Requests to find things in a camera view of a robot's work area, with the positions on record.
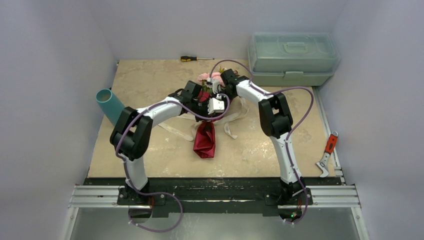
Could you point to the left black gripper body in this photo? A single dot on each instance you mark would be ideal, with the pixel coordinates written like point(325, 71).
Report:
point(200, 108)

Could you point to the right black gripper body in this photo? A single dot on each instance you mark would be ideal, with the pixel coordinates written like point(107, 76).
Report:
point(231, 88)

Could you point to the pink flower bouquet red wrap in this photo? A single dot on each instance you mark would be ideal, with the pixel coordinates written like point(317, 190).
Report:
point(205, 138)

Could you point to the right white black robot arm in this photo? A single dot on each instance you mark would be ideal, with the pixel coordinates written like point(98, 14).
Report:
point(276, 122)

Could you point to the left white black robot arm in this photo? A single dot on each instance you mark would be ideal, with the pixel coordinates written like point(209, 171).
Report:
point(132, 131)

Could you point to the teal cylindrical vase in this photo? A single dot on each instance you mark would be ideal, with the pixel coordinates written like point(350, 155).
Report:
point(109, 104)

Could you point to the yellow black screwdriver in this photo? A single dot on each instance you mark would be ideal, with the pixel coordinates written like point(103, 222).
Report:
point(186, 58)

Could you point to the green translucent plastic toolbox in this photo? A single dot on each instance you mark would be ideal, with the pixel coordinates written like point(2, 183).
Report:
point(292, 59)

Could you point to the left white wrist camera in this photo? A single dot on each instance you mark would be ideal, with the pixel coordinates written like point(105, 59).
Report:
point(217, 104)

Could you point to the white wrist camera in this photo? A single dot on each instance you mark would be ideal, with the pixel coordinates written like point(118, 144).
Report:
point(213, 85)
point(217, 104)

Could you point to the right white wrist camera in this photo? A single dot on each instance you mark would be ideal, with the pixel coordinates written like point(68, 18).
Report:
point(213, 85)

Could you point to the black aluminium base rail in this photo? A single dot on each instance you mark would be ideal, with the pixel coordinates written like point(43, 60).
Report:
point(245, 195)

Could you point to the orange handled utility knife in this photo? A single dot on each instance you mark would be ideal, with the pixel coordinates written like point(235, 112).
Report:
point(329, 149)

